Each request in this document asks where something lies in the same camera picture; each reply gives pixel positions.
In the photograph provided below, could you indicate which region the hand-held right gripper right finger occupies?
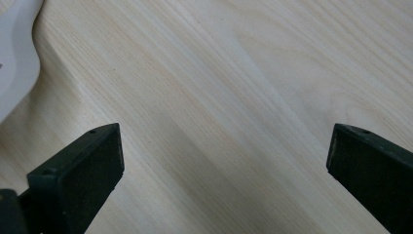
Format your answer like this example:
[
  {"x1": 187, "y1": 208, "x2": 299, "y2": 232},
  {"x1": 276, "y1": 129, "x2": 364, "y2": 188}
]
[{"x1": 325, "y1": 123, "x2": 413, "y2": 234}]

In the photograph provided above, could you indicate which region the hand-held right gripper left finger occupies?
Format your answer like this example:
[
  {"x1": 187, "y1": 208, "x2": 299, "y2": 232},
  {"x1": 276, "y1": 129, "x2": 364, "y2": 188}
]
[{"x1": 26, "y1": 122, "x2": 126, "y2": 234}]

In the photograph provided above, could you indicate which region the white utensil stand with hooks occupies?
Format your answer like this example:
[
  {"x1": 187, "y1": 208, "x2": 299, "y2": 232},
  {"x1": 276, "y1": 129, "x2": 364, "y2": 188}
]
[{"x1": 0, "y1": 0, "x2": 46, "y2": 125}]

